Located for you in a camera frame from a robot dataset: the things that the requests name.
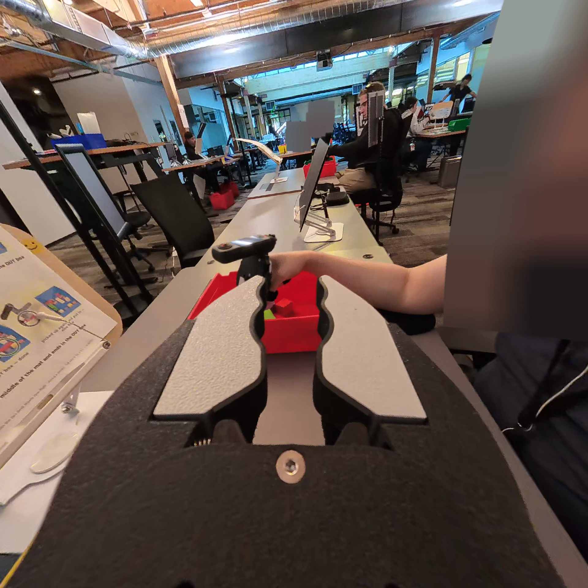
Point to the black office chair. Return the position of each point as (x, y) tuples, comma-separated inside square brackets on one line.
[(174, 216), (390, 183)]

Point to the white paper holder bar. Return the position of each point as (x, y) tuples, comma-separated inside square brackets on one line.
[(69, 372)]

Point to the black metal frame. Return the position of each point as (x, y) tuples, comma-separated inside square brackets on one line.
[(92, 183)]

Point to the printed instruction sheet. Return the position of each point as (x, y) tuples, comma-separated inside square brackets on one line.
[(41, 330)]

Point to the black table pad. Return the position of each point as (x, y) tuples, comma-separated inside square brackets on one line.
[(337, 199)]

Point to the silver ventilation duct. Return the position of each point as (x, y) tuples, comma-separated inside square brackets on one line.
[(92, 32)]

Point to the ceiling projector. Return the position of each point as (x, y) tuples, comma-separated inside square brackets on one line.
[(324, 60)]

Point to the wooden top desk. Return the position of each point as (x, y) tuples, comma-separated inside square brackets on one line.
[(92, 151)]

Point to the person's right hand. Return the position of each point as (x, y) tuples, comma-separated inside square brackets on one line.
[(291, 266)]

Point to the grey trash can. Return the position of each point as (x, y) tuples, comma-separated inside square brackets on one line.
[(450, 172)]

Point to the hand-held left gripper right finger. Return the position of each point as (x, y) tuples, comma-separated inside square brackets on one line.
[(367, 367)]

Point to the black mesh pad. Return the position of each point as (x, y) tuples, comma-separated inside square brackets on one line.
[(409, 321)]

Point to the red plastic bin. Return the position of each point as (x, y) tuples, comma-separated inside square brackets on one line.
[(294, 335)]

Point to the white container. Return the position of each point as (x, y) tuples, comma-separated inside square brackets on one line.
[(87, 123)]

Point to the red wooden block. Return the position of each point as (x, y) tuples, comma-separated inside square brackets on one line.
[(285, 307)]

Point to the person's right forearm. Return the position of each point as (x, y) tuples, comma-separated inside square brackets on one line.
[(367, 280)]

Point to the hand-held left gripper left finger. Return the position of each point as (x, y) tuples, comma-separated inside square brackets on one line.
[(216, 363)]

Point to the green plastic bin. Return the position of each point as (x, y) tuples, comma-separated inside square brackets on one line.
[(459, 125)]

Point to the blue storage bin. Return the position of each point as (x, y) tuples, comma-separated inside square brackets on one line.
[(82, 141)]

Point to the small red bin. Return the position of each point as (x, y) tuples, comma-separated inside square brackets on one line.
[(222, 200), (326, 169), (231, 188)]

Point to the yellow smiley sticker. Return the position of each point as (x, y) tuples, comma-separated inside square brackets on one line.
[(32, 245)]

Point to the tilted white board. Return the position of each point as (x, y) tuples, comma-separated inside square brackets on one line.
[(262, 149)]

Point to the clear stand bracket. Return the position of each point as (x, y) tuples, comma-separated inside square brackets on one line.
[(55, 450)]

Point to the dark display board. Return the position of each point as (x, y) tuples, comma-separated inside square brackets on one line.
[(314, 179)]

